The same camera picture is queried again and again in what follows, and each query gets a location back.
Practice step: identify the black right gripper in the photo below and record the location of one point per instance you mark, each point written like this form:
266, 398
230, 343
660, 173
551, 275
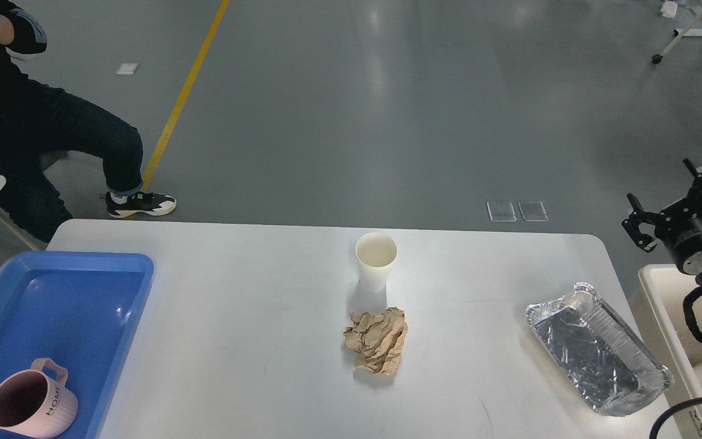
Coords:
695, 235

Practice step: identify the aluminium foil tray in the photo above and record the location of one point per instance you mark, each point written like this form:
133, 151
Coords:
600, 355

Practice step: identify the white paper cup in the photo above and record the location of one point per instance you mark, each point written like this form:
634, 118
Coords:
375, 253

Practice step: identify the brown paper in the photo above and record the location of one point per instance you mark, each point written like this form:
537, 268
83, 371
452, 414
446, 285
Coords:
377, 340

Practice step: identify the pink ribbed mug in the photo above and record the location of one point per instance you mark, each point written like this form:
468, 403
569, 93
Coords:
35, 402

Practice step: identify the white bin right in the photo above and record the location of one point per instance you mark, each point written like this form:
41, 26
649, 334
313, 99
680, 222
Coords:
658, 311

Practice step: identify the clear floor plate right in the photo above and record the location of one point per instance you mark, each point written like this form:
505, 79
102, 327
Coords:
533, 211

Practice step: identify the clear floor plate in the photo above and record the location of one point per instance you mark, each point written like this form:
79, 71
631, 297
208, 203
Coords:
533, 211
503, 212

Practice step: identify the clear floor plate left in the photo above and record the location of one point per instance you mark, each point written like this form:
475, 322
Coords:
503, 212

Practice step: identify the blue plastic tray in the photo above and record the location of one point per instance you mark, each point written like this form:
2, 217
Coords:
80, 309

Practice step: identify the seated person dark clothes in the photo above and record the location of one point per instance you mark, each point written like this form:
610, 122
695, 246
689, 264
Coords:
36, 119

